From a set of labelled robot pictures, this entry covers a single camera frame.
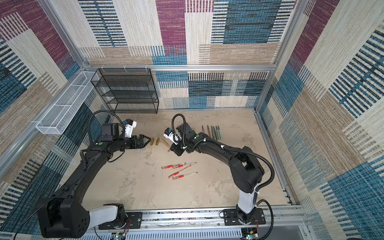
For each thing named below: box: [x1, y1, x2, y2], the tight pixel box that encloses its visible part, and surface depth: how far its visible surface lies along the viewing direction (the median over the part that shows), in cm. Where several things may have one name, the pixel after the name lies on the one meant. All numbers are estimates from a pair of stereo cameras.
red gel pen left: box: [161, 162, 187, 169], surface depth 93 cm
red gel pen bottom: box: [172, 171, 199, 180], surface depth 89 cm
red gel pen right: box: [164, 162, 197, 169], surface depth 93 cm
